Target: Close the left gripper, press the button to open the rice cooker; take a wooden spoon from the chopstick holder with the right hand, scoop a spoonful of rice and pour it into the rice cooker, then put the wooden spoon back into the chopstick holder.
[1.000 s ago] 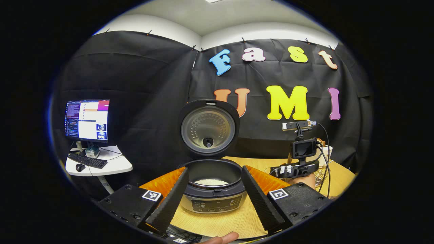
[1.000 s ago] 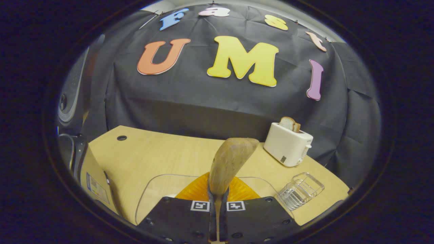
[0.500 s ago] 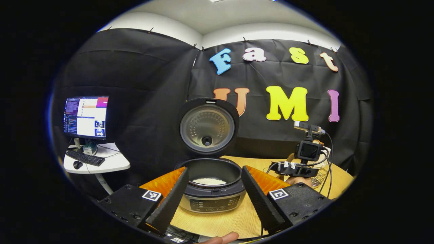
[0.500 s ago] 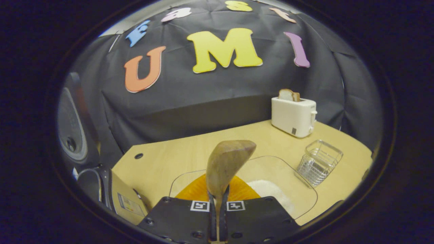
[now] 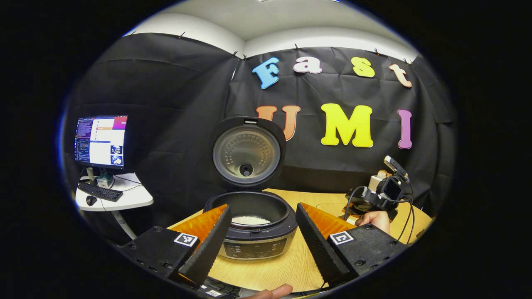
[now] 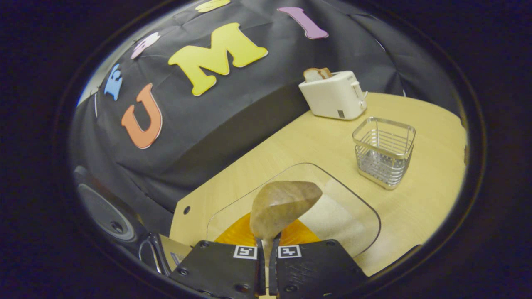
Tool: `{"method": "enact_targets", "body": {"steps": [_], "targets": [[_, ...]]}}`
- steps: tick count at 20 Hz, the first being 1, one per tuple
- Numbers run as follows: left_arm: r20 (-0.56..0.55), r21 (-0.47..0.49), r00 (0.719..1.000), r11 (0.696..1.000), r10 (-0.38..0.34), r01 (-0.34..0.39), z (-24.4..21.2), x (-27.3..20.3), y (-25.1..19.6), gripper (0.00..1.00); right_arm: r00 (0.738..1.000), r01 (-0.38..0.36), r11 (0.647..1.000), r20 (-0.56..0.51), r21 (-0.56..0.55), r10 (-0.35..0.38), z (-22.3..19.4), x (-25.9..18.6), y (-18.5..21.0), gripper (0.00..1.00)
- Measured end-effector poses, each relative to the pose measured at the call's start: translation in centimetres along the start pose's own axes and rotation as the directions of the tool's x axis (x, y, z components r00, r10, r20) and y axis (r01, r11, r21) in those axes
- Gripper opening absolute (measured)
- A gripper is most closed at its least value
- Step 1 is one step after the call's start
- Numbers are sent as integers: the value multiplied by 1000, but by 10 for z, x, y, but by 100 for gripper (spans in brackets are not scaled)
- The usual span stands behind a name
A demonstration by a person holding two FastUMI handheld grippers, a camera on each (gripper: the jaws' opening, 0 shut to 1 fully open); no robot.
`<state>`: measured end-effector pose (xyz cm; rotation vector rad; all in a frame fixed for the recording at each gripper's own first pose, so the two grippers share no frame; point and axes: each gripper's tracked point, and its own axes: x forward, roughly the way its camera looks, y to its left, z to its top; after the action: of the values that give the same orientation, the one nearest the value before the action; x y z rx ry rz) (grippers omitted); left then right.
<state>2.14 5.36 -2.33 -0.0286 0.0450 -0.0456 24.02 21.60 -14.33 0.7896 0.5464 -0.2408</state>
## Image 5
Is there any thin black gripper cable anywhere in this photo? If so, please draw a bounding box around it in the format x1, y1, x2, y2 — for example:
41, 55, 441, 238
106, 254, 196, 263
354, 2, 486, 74
397, 181, 416, 245

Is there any silver black rice cooker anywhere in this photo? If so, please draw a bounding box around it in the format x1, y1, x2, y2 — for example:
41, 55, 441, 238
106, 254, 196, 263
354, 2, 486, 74
203, 117, 299, 261

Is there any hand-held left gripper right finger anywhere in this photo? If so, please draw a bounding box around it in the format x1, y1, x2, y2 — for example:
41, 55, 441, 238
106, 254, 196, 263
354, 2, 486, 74
296, 202, 410, 287

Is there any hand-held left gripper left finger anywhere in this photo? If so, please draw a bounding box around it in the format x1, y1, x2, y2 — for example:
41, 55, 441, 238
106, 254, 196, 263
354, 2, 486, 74
118, 203, 232, 290

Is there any computer monitor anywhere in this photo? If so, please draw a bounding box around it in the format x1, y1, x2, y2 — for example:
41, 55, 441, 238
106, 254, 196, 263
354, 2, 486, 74
74, 115, 128, 181

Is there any thick black gripper cable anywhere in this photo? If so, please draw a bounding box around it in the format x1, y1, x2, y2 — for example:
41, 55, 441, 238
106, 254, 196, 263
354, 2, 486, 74
343, 186, 367, 221

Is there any white side table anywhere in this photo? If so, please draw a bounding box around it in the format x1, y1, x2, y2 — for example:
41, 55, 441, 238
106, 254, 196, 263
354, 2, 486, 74
75, 172, 154, 240

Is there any black keyboard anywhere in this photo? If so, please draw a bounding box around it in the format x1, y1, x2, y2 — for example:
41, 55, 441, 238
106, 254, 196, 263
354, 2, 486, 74
77, 181, 123, 203

